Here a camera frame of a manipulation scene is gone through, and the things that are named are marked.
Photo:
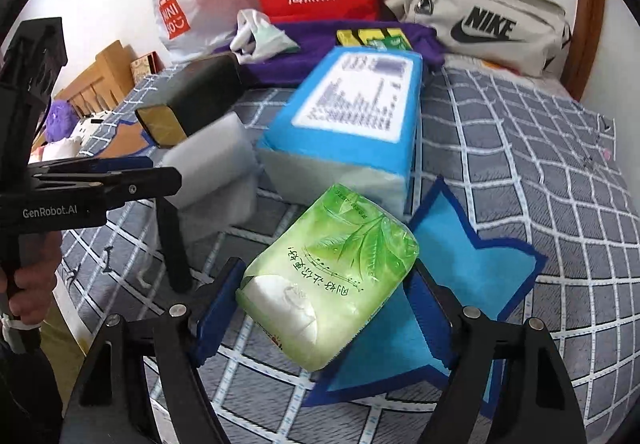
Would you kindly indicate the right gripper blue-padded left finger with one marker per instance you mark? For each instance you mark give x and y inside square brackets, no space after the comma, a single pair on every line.
[110,402]

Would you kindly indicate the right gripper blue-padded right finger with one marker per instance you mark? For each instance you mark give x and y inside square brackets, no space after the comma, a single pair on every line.
[536,401]

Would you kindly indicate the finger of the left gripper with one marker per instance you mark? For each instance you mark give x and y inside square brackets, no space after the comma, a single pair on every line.
[90,165]
[132,185]

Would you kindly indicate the white sponge block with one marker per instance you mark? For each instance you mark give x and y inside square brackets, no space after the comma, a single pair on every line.
[210,159]

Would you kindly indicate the light green tissue pack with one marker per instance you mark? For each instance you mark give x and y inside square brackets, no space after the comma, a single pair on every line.
[315,288]

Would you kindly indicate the yellow Adidas mini bag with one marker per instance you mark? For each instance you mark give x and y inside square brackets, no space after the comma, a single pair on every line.
[360,37]

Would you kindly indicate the green wet wipes packet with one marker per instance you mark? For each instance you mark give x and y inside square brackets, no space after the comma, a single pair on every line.
[390,43]

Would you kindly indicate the person's left hand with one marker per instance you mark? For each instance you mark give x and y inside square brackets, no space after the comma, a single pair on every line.
[36,279]

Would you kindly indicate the purple plush toy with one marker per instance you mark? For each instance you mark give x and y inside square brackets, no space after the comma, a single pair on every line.
[61,121]

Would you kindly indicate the wooden bed headboard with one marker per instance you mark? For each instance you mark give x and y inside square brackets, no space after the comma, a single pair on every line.
[104,84]

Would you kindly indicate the dark green tea tin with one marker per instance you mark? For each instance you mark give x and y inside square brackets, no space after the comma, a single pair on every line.
[194,97]

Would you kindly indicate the brown patterned book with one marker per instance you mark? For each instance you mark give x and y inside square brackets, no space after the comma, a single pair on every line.
[145,66]

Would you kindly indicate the purple towel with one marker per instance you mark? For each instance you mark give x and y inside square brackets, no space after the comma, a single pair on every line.
[316,39]

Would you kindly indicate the blue tissue box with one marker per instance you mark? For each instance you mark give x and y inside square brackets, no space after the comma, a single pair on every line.
[352,121]

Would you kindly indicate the grey Nike waist bag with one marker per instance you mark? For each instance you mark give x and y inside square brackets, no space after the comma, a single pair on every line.
[523,35]

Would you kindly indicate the wooden door frame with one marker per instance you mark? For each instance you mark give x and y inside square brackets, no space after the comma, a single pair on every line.
[583,46]

